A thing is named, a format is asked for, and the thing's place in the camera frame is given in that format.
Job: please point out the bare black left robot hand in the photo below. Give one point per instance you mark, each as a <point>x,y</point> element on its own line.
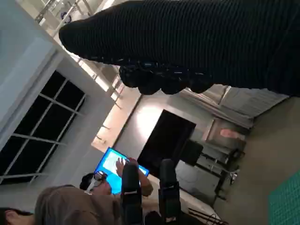
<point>168,187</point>

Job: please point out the black chair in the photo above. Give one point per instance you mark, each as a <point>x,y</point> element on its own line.
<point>192,152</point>

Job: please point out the large black display panel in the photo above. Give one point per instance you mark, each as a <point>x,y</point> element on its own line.
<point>164,140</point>

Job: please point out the person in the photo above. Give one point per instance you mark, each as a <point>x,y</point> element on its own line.
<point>122,166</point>
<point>70,206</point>

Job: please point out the blue lit laptop screen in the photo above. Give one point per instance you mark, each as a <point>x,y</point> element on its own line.
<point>110,164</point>

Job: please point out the white VR headset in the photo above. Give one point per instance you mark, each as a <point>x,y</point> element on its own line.
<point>93,184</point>

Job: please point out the green cutting mat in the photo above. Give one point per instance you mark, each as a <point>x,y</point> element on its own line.
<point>286,204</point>

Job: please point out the dark window with grey frame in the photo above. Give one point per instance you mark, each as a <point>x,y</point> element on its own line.
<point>47,117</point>

